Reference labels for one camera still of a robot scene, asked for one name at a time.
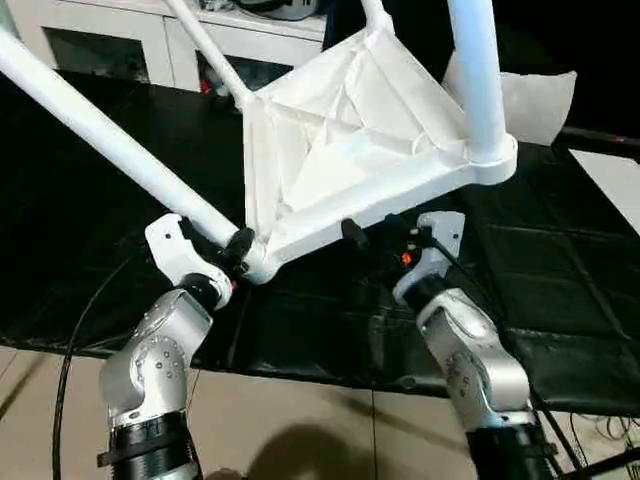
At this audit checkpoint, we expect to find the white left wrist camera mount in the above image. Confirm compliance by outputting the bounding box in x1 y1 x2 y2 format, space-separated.
144 213 236 309

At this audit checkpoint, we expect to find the grey round bag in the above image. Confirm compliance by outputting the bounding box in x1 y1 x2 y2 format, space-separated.
238 0 322 22

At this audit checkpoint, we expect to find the white plastic table top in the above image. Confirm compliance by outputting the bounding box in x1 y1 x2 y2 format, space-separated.
241 24 519 287

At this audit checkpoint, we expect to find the white glass-door cabinet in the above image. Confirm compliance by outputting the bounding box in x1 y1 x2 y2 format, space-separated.
19 0 329 97

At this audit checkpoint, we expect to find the black floor mat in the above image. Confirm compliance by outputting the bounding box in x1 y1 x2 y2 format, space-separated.
0 69 640 416

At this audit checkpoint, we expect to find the grey printed cushion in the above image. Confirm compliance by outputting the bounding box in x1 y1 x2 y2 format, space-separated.
442 52 579 147

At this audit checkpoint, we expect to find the white plastic table leg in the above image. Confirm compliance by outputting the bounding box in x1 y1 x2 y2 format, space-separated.
0 24 242 252
358 0 391 32
446 0 507 167
167 0 251 104

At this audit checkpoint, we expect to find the white flat panel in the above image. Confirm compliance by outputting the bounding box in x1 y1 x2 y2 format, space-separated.
569 148 640 227

